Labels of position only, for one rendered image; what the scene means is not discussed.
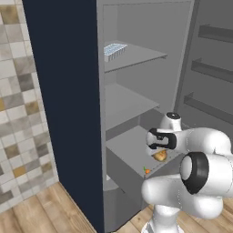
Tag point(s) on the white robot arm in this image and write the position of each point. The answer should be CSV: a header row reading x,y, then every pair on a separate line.
x,y
182,194

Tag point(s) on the grey fridge drawer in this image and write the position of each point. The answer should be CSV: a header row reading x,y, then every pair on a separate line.
x,y
126,160

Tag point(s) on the dark navy fridge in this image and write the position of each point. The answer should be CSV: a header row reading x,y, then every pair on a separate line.
x,y
66,91

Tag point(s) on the brown potato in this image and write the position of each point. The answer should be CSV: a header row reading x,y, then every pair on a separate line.
x,y
160,156

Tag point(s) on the orange carrot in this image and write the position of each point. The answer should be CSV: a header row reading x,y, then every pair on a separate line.
x,y
147,171

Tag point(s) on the grey fridge door shelf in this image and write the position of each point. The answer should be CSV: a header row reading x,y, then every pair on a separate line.
x,y
206,107
217,32
212,70

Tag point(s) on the grey fridge door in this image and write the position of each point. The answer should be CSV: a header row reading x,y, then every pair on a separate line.
x,y
212,12

